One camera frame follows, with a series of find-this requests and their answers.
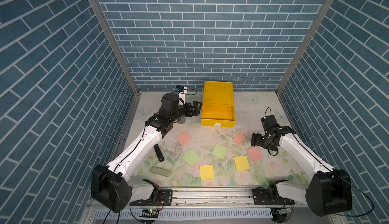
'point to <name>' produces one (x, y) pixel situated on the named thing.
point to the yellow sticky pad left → (206, 172)
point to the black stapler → (158, 153)
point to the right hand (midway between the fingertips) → (259, 143)
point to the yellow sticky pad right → (241, 162)
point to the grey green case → (161, 171)
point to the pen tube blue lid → (183, 120)
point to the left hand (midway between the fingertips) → (199, 104)
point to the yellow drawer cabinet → (218, 97)
